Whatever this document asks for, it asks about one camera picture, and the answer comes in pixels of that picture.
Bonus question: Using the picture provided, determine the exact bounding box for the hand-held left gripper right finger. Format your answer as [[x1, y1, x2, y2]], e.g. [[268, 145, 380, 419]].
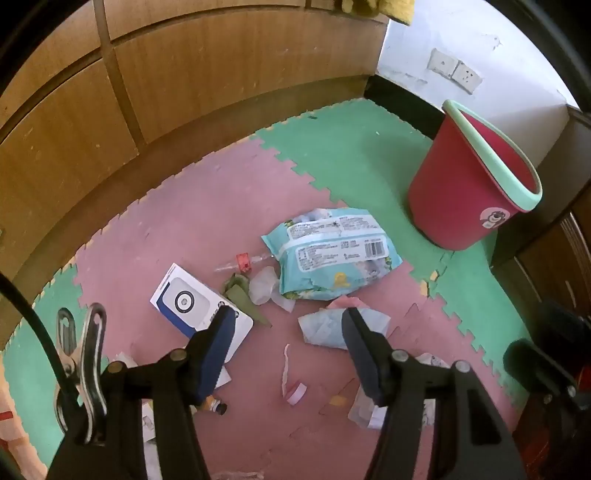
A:
[[341, 307, 527, 480]]

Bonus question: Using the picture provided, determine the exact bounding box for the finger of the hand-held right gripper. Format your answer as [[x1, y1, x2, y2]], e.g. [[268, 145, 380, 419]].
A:
[[502, 338, 579, 405]]

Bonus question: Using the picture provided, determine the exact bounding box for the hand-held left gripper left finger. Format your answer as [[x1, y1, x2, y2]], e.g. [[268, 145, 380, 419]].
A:
[[46, 305, 238, 480]]

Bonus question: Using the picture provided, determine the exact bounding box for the blue face mask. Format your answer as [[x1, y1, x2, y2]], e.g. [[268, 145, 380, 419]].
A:
[[298, 308, 391, 349]]

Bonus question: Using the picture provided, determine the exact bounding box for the translucent wrapper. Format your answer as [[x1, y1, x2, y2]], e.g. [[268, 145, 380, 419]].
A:
[[347, 353, 451, 430]]

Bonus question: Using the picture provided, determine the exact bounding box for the white and blue box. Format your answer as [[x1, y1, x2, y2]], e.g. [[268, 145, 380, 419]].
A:
[[150, 263, 254, 365]]

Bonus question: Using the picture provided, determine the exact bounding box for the olive green strip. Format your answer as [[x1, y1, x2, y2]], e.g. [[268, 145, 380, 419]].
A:
[[223, 273, 273, 328]]

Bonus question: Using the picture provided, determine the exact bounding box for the translucent white plastic piece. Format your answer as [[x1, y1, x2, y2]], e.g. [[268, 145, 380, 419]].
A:
[[248, 266, 296, 315]]

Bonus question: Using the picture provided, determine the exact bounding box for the light blue wet wipes pack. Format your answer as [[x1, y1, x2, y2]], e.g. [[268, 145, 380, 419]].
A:
[[261, 208, 403, 300]]

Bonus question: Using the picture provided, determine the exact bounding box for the red bin with green rim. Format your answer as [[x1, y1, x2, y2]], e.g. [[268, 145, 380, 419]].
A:
[[407, 99, 543, 251]]

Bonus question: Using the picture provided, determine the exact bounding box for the yellow tube with black cap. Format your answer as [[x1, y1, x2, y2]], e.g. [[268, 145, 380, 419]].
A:
[[198, 394, 228, 416]]

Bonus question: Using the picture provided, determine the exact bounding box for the pink face mask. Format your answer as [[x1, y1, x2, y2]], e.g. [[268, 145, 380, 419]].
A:
[[328, 295, 370, 311]]

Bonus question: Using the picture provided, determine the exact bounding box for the red label clear wrapper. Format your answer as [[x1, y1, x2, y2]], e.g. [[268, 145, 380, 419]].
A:
[[215, 251, 273, 274]]

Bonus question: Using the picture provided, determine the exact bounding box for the dark wooden nightstand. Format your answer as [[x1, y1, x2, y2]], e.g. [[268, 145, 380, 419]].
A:
[[489, 105, 591, 319]]

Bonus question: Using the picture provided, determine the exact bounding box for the metal spring clip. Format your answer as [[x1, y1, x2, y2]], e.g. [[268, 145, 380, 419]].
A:
[[54, 302, 109, 445]]

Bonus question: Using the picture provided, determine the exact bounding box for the pink foam floor mat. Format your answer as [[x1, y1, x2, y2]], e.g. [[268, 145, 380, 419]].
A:
[[76, 136, 532, 480]]

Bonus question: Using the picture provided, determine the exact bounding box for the green foam floor mat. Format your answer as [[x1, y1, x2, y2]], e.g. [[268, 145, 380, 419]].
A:
[[0, 263, 114, 469], [254, 99, 532, 407]]

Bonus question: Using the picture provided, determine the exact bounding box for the yellow fleece coat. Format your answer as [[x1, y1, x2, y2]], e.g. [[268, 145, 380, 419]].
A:
[[337, 0, 416, 26]]

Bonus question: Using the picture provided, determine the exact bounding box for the white wall socket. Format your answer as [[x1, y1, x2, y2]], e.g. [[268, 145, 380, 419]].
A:
[[427, 48, 458, 77], [450, 60, 483, 95]]

